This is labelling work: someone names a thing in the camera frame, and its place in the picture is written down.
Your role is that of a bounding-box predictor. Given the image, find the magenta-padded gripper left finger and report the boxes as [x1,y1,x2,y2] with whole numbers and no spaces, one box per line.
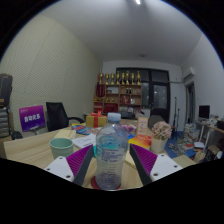
[43,144,96,187]

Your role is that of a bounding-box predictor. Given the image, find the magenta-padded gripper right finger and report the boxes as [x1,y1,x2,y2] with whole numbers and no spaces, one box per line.
[129,143,184,187]

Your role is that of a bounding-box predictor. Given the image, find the clear plastic water bottle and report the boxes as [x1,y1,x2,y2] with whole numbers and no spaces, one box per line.
[94,112,130,191]

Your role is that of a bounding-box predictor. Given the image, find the pale green cup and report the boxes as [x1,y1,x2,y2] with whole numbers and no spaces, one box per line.
[48,137,75,160]

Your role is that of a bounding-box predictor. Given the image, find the orange book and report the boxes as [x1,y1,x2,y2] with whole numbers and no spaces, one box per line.
[128,134,153,150]

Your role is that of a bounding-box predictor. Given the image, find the cream notebook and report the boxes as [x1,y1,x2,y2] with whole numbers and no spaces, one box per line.
[53,128,77,140]

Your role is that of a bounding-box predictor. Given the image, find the potted pink flowers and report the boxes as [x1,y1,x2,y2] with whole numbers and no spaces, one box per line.
[150,120,173,154]

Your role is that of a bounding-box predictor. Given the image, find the white paper sheet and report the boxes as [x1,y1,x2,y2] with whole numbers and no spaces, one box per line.
[72,133,98,149]

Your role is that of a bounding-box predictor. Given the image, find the flat round red coaster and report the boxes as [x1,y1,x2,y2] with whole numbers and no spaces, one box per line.
[90,175,122,192]

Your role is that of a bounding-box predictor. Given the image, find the stack of books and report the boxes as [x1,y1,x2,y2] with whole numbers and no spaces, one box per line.
[183,123,201,141]

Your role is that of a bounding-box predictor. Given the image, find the orange standing card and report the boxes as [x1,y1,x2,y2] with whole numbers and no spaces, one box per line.
[136,116,149,136]

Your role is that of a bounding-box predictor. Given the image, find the colourful patterned book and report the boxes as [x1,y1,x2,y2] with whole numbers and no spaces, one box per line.
[70,124,91,136]

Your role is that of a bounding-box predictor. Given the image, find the grey office chair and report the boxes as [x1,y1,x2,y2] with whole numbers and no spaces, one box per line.
[148,114,166,129]

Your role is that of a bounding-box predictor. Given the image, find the black tripod stand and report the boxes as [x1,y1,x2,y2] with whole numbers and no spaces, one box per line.
[171,96,181,141]

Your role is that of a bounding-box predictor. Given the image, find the black office chair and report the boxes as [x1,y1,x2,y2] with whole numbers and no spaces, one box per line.
[45,101,86,132]

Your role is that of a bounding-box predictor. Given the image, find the black suitcase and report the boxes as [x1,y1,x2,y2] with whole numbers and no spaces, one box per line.
[10,130,24,140]

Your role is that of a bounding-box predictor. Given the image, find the purple sign board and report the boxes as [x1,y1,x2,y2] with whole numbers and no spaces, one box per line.
[18,104,47,133]

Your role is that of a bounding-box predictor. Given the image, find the yellow gift box red ribbon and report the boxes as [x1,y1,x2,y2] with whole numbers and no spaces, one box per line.
[85,110,108,129]

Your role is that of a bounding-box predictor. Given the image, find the black computer monitor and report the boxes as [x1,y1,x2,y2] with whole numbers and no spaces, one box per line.
[198,105,211,120]

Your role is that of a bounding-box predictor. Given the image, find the silver ribbed suitcase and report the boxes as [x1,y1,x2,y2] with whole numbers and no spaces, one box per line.
[0,106,10,138]

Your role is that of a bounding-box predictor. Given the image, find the wooden shelf unit with trophies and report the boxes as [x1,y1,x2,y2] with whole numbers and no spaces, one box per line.
[93,70,143,115]

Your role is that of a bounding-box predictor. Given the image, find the white air conditioner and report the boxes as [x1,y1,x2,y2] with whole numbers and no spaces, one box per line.
[181,66,197,82]

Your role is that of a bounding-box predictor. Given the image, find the grey bag with tan straps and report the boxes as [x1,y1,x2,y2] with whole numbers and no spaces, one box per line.
[0,73,14,108]

